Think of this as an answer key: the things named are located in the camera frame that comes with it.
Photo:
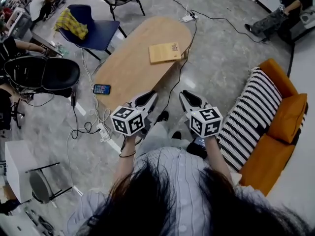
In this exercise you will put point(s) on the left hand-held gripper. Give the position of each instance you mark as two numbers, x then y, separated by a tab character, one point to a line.
128	122

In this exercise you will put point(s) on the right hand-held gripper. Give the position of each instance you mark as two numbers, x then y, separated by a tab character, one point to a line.
206	122

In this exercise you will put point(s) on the yellow book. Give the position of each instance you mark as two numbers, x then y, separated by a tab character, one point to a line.
163	53

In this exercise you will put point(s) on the orange sofa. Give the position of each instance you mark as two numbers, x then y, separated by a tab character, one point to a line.
265	161

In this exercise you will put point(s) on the person's right forearm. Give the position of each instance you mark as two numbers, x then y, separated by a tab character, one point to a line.
217	158

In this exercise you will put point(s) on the person's left forearm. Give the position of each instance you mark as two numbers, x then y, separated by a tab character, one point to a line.
128	161

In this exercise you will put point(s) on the wooden coffee table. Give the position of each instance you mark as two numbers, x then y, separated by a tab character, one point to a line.
130	70

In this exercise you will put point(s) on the black-and-white striped cushion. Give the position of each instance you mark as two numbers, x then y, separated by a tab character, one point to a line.
248	117

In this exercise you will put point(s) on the person's black shoe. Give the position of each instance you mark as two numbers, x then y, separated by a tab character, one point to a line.
163	115
176	135

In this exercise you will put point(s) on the person's grey jeans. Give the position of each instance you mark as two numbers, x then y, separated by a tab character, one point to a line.
160	136

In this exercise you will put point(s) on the smartphone with lit screen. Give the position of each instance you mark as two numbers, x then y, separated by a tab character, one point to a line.
102	89

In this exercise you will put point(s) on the black waist pouch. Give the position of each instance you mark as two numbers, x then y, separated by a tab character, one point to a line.
197	149

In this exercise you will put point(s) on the long white power strip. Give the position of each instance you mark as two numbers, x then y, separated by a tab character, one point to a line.
105	134

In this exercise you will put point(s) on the black wrist band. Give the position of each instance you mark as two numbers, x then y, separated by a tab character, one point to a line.
128	155

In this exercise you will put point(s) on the person's striped blue shirt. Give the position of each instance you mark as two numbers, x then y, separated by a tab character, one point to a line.
182	181

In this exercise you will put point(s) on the blue chair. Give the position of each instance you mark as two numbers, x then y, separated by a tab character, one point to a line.
101	33

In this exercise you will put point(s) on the black office chair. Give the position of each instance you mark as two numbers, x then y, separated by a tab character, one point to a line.
56	74

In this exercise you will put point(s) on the orange zippered cushion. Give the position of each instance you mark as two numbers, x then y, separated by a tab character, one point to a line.
288	118

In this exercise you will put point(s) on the yellow plaid cloth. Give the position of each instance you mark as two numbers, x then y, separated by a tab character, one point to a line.
71	24

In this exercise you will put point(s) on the black metal stool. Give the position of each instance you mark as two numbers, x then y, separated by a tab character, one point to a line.
39	185

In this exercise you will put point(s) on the white box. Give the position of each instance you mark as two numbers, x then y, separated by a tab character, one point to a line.
17	166

